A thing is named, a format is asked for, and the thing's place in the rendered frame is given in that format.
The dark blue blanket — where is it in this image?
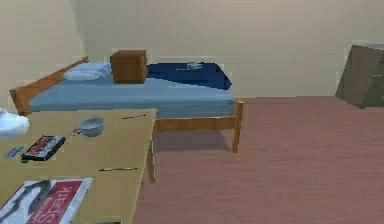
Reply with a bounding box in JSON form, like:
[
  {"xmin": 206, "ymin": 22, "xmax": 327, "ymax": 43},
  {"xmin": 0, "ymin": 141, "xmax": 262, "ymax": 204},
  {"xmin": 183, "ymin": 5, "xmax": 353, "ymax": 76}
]
[{"xmin": 146, "ymin": 61, "xmax": 233, "ymax": 91}]

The small pale teapot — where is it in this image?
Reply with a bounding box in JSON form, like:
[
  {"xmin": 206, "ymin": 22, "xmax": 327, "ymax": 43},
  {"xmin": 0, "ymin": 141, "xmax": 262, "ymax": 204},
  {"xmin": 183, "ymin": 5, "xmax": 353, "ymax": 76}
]
[{"xmin": 176, "ymin": 61, "xmax": 204, "ymax": 72}]

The dark pen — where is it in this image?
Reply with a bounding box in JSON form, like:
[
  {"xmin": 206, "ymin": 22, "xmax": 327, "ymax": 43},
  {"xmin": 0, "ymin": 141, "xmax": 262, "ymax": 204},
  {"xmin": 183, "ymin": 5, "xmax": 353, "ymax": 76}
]
[{"xmin": 121, "ymin": 113, "xmax": 148, "ymax": 120}]

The wooden bed with blue mattress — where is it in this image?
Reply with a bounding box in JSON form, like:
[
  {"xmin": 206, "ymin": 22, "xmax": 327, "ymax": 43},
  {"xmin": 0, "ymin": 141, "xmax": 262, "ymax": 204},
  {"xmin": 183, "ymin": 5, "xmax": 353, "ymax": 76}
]
[{"xmin": 8, "ymin": 55, "xmax": 245, "ymax": 154}]

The brown wooden box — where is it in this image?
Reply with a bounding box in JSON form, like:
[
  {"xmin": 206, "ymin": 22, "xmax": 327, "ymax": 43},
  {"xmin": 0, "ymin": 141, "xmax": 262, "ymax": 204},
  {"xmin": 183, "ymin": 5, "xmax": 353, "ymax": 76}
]
[{"xmin": 109, "ymin": 49, "xmax": 149, "ymax": 85}]

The red pencil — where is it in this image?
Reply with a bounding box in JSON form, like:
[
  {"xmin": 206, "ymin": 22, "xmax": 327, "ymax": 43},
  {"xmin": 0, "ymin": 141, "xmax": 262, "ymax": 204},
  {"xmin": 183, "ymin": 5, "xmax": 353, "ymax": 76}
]
[{"xmin": 98, "ymin": 166, "xmax": 139, "ymax": 173}]

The light wooden table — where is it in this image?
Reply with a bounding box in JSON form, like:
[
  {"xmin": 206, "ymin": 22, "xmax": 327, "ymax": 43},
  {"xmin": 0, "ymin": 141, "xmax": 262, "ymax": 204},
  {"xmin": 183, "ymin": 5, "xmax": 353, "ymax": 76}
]
[{"xmin": 0, "ymin": 107, "xmax": 158, "ymax": 224}]

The pale grey bowl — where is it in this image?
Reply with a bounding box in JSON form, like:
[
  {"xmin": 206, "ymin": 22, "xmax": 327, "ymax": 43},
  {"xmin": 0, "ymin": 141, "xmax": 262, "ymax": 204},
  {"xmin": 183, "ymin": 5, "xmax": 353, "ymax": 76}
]
[{"xmin": 72, "ymin": 116, "xmax": 106, "ymax": 138}]

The pale blue pillow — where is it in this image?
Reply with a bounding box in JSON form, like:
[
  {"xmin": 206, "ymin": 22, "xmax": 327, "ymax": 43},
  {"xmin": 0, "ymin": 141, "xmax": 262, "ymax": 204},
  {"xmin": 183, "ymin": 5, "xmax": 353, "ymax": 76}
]
[{"xmin": 62, "ymin": 61, "xmax": 112, "ymax": 82}]

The red and white magazine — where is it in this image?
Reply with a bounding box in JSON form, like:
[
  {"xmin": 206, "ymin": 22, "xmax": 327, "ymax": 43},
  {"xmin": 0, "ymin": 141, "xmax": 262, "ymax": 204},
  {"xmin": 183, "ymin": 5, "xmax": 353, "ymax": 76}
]
[{"xmin": 0, "ymin": 177, "xmax": 94, "ymax": 224}]

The grey-brown chest of drawers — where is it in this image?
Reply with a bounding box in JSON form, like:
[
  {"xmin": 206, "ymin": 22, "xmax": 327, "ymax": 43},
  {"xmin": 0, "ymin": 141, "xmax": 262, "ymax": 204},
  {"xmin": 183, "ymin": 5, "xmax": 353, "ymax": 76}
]
[{"xmin": 334, "ymin": 43, "xmax": 384, "ymax": 110}]

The small blue card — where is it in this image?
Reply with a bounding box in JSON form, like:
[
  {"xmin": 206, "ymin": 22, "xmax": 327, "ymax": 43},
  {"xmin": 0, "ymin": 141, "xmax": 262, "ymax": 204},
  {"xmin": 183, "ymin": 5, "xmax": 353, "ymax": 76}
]
[{"xmin": 4, "ymin": 145, "xmax": 25, "ymax": 159}]

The white round object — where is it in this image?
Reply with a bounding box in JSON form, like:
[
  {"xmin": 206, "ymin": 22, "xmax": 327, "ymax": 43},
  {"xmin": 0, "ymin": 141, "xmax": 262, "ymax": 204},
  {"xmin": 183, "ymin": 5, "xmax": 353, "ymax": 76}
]
[{"xmin": 0, "ymin": 107, "xmax": 30, "ymax": 140}]

